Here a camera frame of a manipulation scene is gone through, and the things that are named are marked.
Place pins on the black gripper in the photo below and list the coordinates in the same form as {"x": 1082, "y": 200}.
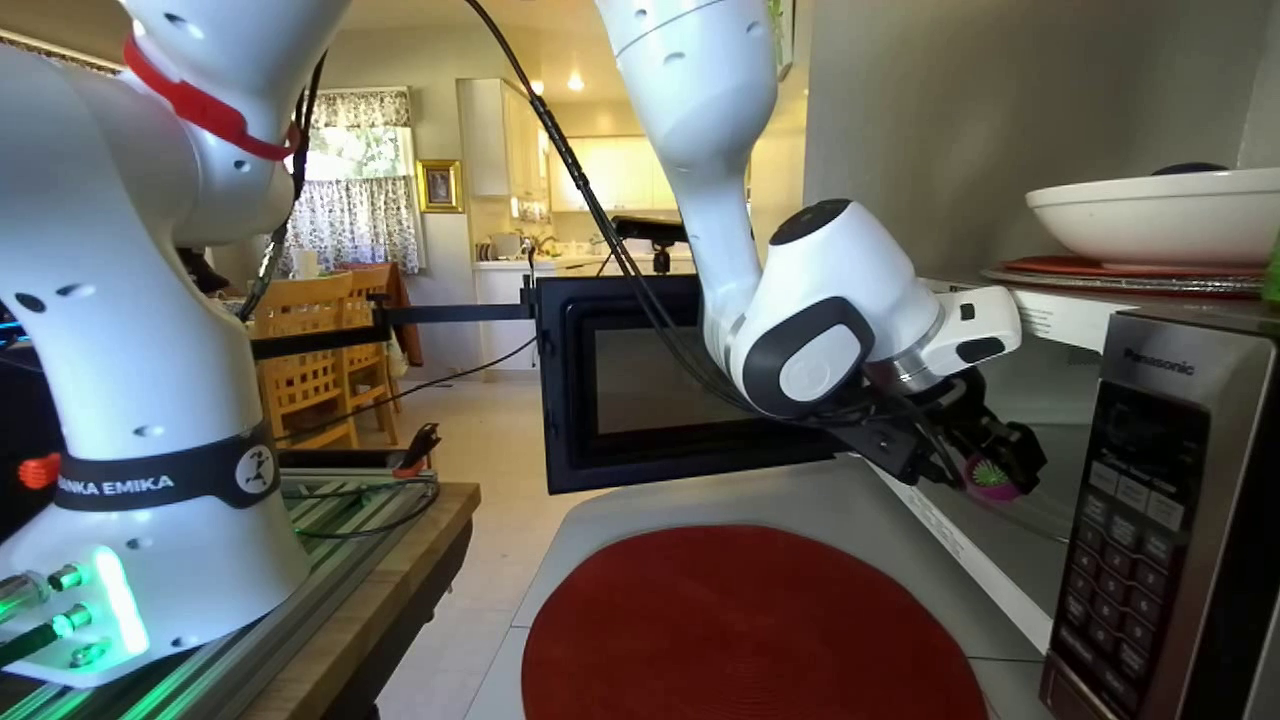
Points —
{"x": 907, "y": 443}

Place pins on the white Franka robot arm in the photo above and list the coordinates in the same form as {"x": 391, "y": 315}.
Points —
{"x": 145, "y": 332}

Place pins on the stainless microwave oven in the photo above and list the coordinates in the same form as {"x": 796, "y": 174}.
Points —
{"x": 1145, "y": 532}

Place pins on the red placemat stack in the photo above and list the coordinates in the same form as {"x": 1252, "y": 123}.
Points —
{"x": 1135, "y": 273}

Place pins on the white bowl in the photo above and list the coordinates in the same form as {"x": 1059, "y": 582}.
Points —
{"x": 1163, "y": 222}

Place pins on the green plastic bottle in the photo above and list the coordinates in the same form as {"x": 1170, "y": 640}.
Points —
{"x": 1274, "y": 273}

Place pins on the red round woven placemat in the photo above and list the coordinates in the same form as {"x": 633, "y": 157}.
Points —
{"x": 667, "y": 640}

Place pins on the white kitchen appliance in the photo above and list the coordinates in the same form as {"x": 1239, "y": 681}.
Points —
{"x": 450, "y": 292}

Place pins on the black red clamp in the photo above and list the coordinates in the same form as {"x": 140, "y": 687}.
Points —
{"x": 417, "y": 449}

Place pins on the tall cream cabinet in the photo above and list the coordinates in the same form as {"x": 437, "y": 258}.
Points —
{"x": 484, "y": 133}

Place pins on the patterned window curtains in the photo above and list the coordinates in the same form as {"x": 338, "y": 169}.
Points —
{"x": 362, "y": 222}

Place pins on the light wooden chair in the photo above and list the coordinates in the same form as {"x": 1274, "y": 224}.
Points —
{"x": 315, "y": 383}

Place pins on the gold picture frame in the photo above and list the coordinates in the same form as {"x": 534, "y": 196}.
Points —
{"x": 441, "y": 186}

